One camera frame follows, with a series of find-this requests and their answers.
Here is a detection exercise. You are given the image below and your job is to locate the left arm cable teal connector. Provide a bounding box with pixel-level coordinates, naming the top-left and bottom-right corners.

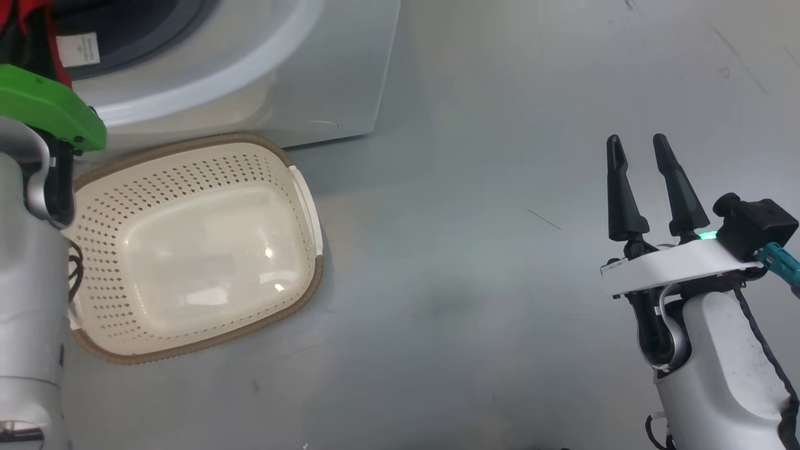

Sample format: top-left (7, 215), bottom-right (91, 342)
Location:
top-left (66, 241), bottom-right (85, 304)

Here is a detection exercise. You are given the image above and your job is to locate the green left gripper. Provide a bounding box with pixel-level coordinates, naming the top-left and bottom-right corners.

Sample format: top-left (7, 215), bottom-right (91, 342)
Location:
top-left (0, 24), bottom-right (108, 154)

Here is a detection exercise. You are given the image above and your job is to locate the right arm cable teal connector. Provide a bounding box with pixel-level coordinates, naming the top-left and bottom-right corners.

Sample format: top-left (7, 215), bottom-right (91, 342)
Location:
top-left (734, 242), bottom-right (800, 438)

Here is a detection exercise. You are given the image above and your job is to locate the cream perforated laundry basket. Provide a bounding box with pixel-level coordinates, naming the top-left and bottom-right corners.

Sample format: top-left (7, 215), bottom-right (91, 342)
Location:
top-left (62, 132), bottom-right (326, 366)

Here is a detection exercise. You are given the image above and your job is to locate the black right arm wire bundle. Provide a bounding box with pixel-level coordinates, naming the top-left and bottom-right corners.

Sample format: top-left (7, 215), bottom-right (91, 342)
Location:
top-left (645, 414), bottom-right (676, 450)

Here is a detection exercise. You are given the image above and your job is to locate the arm cable teal connector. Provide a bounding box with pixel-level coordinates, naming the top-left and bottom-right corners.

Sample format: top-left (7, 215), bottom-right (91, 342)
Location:
top-left (734, 242), bottom-right (800, 438)
top-left (66, 241), bottom-right (85, 304)

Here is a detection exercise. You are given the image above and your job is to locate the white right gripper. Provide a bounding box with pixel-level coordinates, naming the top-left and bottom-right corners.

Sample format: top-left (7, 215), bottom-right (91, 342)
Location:
top-left (600, 133), bottom-right (768, 298)

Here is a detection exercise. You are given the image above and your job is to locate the white front-load washing machine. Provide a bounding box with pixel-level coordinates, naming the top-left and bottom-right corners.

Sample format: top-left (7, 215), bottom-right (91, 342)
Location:
top-left (47, 0), bottom-right (402, 154)

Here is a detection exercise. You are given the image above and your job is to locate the red Bulls 23 jersey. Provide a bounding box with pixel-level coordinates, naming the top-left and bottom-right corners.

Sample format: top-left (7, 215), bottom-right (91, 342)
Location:
top-left (0, 0), bottom-right (101, 88)

